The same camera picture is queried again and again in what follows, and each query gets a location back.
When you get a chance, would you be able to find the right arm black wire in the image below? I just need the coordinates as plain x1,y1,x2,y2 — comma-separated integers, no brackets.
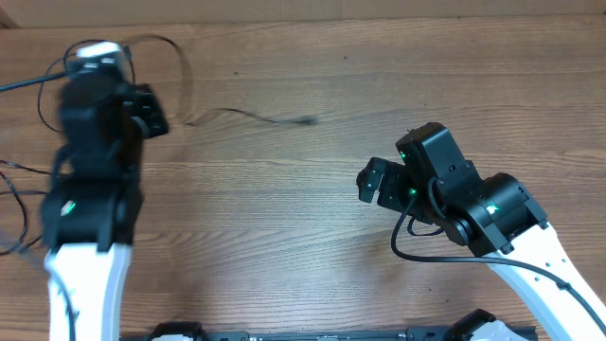
390,177,606,328

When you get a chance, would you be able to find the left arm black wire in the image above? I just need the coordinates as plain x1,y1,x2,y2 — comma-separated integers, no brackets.
0,70,80,341

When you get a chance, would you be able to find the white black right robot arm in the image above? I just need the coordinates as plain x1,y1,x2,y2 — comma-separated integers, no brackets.
356,122,605,340

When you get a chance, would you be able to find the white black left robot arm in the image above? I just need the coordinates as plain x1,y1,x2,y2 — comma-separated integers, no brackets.
41,73,169,340

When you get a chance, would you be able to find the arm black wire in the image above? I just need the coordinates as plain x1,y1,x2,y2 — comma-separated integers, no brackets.
0,70,80,341
390,177,606,328

